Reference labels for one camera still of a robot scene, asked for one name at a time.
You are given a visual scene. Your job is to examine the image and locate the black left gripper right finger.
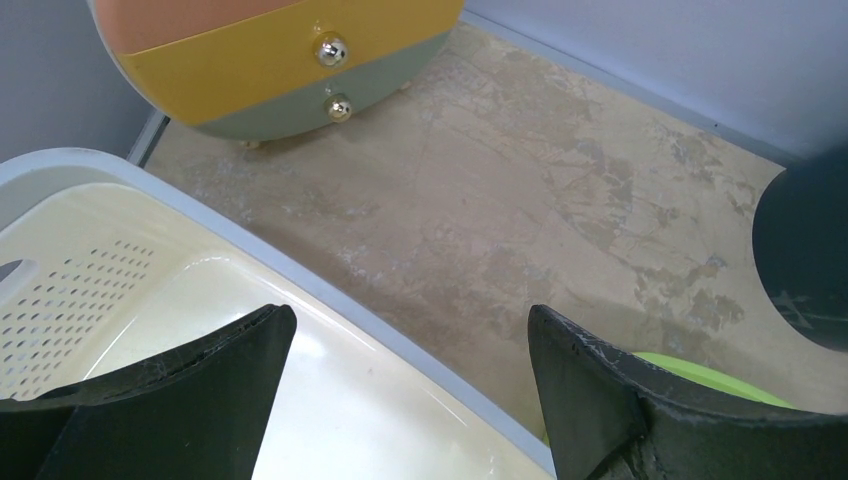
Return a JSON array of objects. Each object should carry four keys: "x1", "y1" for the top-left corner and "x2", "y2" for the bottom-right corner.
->
[{"x1": 528, "y1": 305, "x2": 847, "y2": 479}]

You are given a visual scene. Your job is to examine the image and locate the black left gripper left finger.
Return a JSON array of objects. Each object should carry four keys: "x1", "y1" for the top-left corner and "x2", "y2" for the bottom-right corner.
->
[{"x1": 1, "y1": 305, "x2": 297, "y2": 479}]

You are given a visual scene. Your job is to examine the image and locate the lime green basin tray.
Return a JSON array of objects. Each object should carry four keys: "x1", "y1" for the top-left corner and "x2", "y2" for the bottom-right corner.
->
[{"x1": 531, "y1": 349, "x2": 793, "y2": 452}]

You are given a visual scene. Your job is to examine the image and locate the cream perforated laundry basket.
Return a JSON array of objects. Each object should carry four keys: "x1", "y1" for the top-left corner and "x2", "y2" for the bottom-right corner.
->
[{"x1": 1, "y1": 148, "x2": 554, "y2": 479}]

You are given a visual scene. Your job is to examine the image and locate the dark navy round bin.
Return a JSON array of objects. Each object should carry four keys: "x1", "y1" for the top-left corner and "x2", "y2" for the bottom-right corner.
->
[{"x1": 752, "y1": 145, "x2": 847, "y2": 353}]

